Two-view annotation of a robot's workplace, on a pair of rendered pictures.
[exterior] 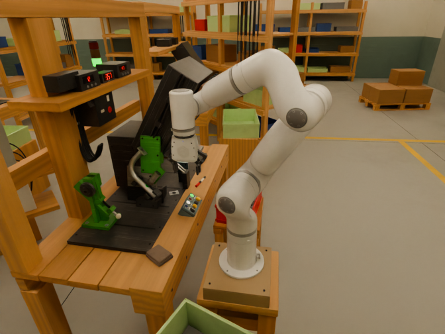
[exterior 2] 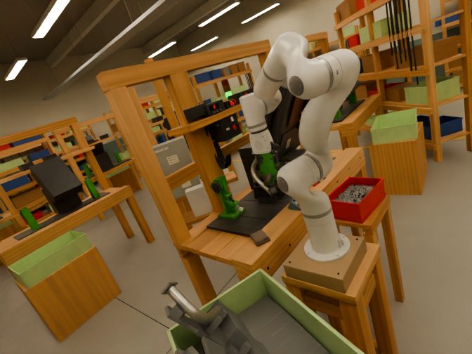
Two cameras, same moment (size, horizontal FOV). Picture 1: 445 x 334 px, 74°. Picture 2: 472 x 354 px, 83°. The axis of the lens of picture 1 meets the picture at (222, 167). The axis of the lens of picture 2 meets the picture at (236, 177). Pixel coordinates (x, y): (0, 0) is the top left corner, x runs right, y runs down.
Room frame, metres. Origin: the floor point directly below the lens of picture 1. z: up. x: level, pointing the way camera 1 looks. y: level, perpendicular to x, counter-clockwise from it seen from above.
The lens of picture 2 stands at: (-0.02, -0.44, 1.66)
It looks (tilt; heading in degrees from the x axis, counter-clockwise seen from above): 18 degrees down; 37
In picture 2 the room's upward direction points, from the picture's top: 19 degrees counter-clockwise
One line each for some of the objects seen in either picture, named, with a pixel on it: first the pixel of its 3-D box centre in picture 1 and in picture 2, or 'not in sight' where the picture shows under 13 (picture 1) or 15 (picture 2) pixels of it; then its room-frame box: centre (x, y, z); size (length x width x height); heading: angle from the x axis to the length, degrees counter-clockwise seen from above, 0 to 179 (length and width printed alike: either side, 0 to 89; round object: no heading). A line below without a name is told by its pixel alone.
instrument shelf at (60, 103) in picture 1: (95, 85); (226, 111); (1.64, 0.69, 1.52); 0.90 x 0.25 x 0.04; 169
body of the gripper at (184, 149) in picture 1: (185, 145); (261, 140); (1.03, 0.14, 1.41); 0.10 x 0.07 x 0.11; 78
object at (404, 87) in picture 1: (396, 89); not in sight; (6.57, -3.90, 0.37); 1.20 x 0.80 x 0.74; 91
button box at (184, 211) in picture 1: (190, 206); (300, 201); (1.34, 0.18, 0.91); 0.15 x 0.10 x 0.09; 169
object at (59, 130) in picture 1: (94, 112); (229, 132); (1.65, 0.73, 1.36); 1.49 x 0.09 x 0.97; 169
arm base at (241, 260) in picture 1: (241, 244); (322, 229); (0.92, -0.07, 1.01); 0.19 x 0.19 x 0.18
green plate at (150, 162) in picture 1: (152, 152); (268, 156); (1.50, 0.39, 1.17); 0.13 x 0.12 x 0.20; 169
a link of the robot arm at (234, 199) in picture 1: (238, 206); (303, 187); (0.89, -0.05, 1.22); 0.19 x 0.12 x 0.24; 150
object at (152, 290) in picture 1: (197, 200); (315, 199); (1.53, 0.16, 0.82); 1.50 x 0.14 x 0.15; 169
